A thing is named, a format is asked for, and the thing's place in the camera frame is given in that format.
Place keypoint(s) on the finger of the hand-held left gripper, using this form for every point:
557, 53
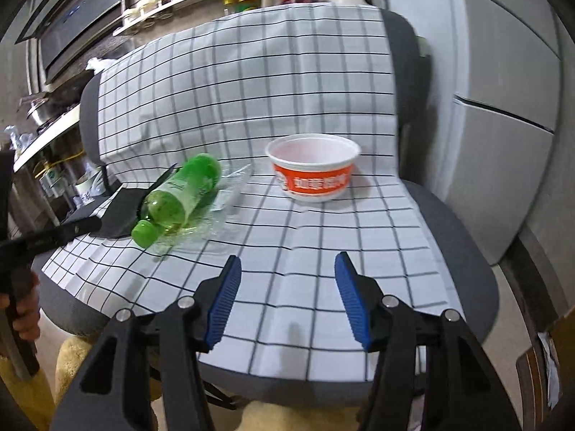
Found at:
67, 232

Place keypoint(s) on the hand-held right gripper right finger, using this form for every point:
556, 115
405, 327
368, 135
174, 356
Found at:
350, 301

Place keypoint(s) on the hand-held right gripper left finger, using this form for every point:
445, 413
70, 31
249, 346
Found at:
224, 301

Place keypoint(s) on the black packet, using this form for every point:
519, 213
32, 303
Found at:
119, 215

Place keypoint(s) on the person's left hand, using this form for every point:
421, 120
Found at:
28, 319

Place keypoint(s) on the kitchen counter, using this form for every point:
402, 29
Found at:
45, 137

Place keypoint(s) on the clear plastic wrap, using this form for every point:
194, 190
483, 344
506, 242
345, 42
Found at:
230, 197

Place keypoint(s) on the grey office chair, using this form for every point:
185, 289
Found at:
449, 251

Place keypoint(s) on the green plastic bottle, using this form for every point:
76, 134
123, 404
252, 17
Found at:
179, 197

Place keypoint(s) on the orange and white paper bowl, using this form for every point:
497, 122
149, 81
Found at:
314, 185

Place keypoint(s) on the metal pot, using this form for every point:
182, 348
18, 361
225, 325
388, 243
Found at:
41, 110

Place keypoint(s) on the grey refrigerator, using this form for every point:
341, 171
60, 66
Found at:
503, 166

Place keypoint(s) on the white checked cloth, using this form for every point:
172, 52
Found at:
269, 98

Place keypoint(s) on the steel range hood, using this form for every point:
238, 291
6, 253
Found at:
76, 18

